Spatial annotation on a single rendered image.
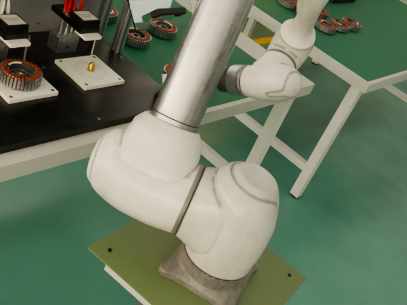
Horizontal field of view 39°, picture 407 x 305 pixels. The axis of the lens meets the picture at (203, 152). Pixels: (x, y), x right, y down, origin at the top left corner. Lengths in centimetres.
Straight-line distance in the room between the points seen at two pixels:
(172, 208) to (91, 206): 137
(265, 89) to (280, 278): 50
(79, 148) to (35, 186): 101
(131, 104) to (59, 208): 85
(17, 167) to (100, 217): 107
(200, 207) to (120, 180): 16
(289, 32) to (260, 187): 63
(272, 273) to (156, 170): 42
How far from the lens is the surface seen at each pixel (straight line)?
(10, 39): 159
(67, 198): 246
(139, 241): 127
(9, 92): 155
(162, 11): 157
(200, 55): 110
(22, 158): 140
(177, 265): 122
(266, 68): 156
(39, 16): 189
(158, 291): 119
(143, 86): 178
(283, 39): 161
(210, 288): 121
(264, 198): 109
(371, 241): 309
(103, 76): 174
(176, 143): 109
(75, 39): 183
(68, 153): 147
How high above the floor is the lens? 161
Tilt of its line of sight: 32 degrees down
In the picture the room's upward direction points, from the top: 24 degrees clockwise
